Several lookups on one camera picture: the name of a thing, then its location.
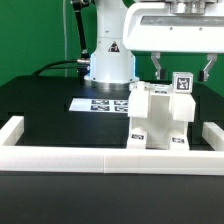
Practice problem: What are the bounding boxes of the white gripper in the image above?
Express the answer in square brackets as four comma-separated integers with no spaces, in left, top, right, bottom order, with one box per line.
[123,0,224,82]

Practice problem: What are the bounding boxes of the white chair back piece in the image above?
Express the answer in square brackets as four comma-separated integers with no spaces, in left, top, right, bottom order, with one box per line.
[128,81,196,122]

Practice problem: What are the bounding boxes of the white chair seat piece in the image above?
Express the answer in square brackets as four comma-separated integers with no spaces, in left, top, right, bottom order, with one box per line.
[129,115,188,150]

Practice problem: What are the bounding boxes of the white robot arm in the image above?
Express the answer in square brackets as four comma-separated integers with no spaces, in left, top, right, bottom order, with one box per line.
[84,0,224,90]

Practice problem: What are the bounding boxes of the white marker sheet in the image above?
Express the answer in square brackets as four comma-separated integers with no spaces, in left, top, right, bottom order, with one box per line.
[69,98,128,113]

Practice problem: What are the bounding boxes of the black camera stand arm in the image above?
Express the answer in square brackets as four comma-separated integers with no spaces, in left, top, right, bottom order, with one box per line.
[71,0,90,81]

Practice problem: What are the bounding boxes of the black cable bundle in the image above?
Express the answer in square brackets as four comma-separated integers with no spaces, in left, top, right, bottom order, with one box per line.
[31,59,91,77]

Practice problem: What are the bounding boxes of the white U-shaped fence frame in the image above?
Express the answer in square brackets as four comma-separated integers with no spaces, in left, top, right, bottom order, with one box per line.
[0,116,224,176]

